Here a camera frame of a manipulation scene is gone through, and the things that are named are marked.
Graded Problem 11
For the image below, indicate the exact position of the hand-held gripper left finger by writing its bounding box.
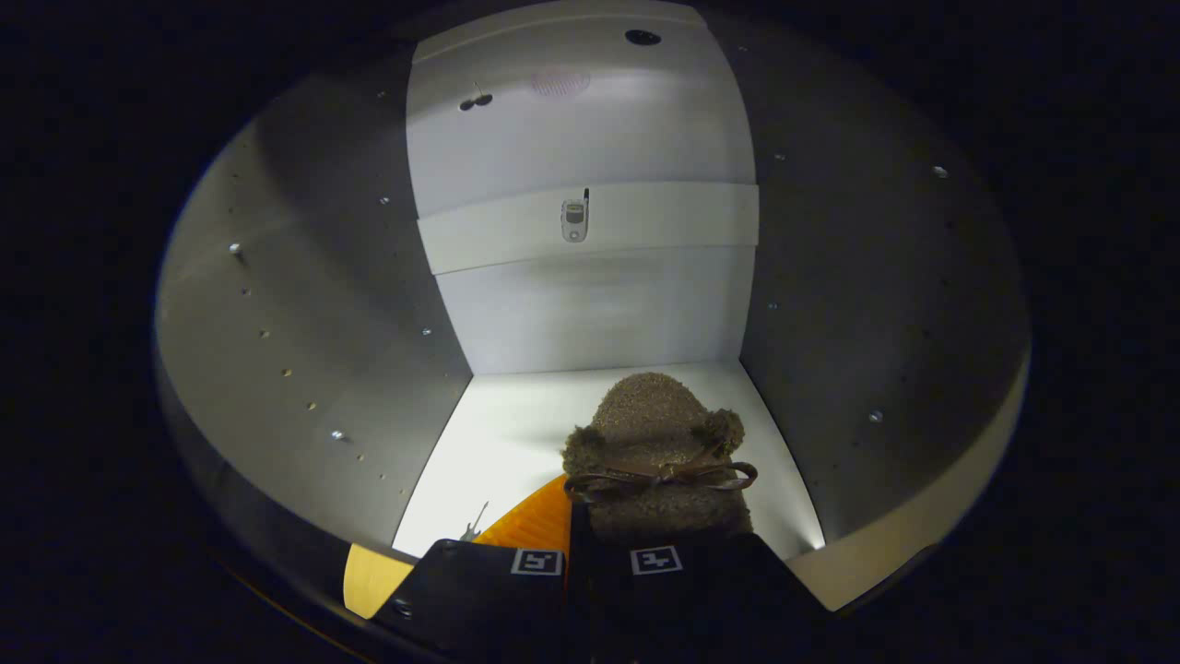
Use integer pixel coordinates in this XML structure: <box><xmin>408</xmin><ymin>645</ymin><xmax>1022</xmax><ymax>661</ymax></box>
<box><xmin>372</xmin><ymin>474</ymin><xmax>573</xmax><ymax>664</ymax></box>

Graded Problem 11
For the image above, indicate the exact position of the brown fuzzy shoe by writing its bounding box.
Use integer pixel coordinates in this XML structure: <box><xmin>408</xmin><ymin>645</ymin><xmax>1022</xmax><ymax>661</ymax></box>
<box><xmin>561</xmin><ymin>372</ymin><xmax>760</xmax><ymax>547</ymax></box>

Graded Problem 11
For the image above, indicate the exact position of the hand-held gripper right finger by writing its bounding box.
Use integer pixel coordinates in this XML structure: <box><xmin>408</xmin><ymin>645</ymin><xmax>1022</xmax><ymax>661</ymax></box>
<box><xmin>566</xmin><ymin>502</ymin><xmax>832</xmax><ymax>664</ymax></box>

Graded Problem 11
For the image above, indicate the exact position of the grey shoe cabinet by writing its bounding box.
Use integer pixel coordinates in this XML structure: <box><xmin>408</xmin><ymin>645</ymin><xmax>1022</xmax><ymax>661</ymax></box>
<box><xmin>152</xmin><ymin>0</ymin><xmax>1032</xmax><ymax>621</ymax></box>

